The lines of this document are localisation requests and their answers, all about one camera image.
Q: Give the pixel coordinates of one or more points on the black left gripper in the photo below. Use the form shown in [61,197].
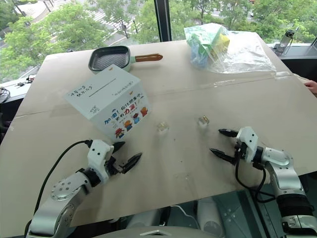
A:
[114,166]

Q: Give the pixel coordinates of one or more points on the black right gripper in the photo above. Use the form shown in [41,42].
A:
[239,151]

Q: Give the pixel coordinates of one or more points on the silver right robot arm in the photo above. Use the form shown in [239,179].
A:
[284,173]

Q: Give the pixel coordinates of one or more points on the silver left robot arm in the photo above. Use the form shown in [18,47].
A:
[64,198]

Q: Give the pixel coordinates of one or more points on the white printed cardboard box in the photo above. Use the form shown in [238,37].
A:
[109,101]

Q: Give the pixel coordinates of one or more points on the person's bare hand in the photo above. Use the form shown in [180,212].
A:
[312,86]

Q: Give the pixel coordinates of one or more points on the white rounded robot leg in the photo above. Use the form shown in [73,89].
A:
[210,213]

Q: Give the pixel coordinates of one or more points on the clear plastic bag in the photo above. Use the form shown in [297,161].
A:
[245,57]

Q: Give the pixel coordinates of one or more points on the green and blue printed bag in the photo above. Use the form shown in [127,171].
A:
[200,47]

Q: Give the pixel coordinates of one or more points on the yellow box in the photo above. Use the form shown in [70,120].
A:
[224,42]

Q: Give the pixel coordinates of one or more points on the dark side desk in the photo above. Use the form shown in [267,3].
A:
[297,59]

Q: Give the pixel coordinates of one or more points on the clear water bottle black lid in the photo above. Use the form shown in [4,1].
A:
[287,41]

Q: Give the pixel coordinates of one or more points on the keys on sill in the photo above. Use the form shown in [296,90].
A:
[24,80]

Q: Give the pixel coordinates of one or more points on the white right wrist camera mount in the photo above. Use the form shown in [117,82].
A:
[247,143]

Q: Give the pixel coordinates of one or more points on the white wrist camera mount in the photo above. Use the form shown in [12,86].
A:
[247,143]
[97,155]

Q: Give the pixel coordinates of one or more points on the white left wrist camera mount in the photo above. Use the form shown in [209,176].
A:
[97,155]

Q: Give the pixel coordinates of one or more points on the black window frame post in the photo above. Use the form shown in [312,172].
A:
[162,19]

